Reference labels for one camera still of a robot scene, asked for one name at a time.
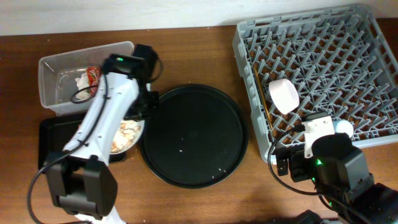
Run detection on light blue cup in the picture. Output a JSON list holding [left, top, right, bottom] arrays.
[[333, 119, 354, 138]]

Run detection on white pink bowl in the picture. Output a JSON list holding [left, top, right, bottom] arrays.
[[269, 78, 300, 114]]

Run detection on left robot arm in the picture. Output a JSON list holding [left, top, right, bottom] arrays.
[[38, 44, 162, 223]]

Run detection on clear plastic bin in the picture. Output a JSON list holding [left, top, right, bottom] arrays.
[[38, 41, 134, 116]]

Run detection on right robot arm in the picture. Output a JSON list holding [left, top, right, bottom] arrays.
[[273, 133, 397, 223]]

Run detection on white tissue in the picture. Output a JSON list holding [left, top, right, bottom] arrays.
[[75, 73, 91, 100]]

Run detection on wooden chopstick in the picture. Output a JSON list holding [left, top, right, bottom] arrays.
[[253, 63, 273, 130]]

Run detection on grey dishwasher rack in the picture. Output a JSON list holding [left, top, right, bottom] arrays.
[[233, 4, 397, 161]]

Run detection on round black tray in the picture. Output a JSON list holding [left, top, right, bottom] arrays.
[[139, 85, 249, 189]]

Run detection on grey plate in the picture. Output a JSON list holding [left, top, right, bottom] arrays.
[[109, 118, 146, 156]]

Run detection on red snack wrapper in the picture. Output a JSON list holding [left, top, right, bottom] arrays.
[[86, 66, 101, 96]]

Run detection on black rectangular tray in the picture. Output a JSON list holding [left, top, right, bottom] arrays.
[[37, 113, 126, 170]]

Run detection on peanuts and rice scraps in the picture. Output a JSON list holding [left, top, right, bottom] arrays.
[[110, 119, 142, 154]]

